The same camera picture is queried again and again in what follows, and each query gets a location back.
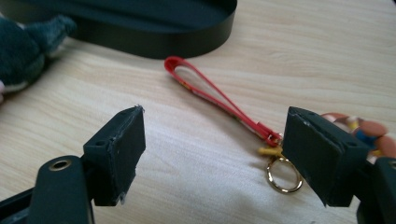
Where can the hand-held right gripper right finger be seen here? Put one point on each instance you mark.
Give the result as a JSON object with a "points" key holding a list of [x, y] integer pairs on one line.
{"points": [[317, 155]]}

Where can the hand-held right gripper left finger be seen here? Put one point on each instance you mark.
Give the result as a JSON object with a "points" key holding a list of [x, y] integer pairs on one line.
{"points": [[121, 149]]}

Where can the black hook rack with tray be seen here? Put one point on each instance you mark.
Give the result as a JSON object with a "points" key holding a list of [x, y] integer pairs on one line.
{"points": [[155, 40]]}

